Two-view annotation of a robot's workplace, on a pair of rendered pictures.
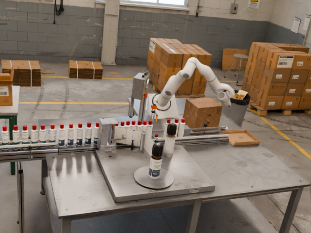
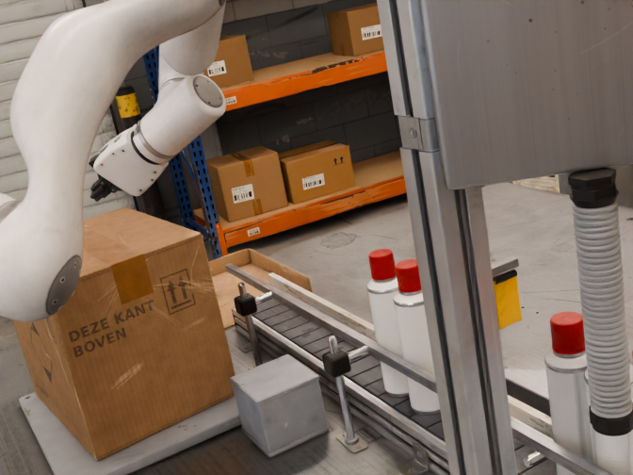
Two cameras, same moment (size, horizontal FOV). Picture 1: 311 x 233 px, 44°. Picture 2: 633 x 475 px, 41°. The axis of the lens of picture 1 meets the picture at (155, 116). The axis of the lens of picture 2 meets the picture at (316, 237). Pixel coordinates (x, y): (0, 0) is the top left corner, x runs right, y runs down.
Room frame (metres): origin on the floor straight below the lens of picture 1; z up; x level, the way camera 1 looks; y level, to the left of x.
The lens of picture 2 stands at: (3.41, 0.79, 1.46)
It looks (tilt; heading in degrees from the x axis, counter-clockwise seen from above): 18 degrees down; 268
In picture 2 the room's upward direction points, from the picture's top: 11 degrees counter-clockwise
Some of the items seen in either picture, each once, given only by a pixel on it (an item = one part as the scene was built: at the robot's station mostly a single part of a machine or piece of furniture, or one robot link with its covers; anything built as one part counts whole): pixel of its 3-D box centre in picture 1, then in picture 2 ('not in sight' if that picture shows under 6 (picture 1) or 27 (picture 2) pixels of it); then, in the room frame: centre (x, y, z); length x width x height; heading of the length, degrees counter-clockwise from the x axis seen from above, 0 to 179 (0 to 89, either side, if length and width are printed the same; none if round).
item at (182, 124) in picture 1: (181, 128); (392, 321); (3.29, -0.26, 0.98); 0.05 x 0.05 x 0.20
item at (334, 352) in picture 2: not in sight; (354, 384); (3.36, -0.24, 0.91); 0.07 x 0.03 x 0.16; 24
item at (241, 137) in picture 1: (239, 137); (224, 289); (3.56, -0.88, 0.85); 0.30 x 0.26 x 0.04; 114
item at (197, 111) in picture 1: (202, 114); (112, 320); (3.71, -0.48, 0.99); 0.30 x 0.24 x 0.27; 119
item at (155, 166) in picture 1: (156, 160); not in sight; (2.54, -0.05, 1.04); 0.09 x 0.09 x 0.29
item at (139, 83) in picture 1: (140, 86); (540, 36); (3.19, 0.16, 1.38); 0.17 x 0.10 x 0.19; 169
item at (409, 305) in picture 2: (175, 128); (419, 335); (3.26, -0.20, 0.98); 0.05 x 0.05 x 0.20
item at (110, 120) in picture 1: (108, 121); not in sight; (2.90, 0.38, 1.14); 0.14 x 0.11 x 0.01; 114
